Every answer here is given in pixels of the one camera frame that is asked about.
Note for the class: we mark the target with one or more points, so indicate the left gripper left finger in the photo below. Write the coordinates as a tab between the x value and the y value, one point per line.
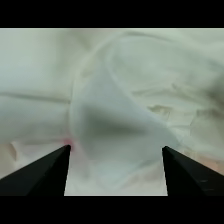
43	175

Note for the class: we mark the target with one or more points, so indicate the white shirt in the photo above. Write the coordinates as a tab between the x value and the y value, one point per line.
116	83

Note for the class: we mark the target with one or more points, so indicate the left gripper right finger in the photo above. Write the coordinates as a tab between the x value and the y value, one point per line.
186	176

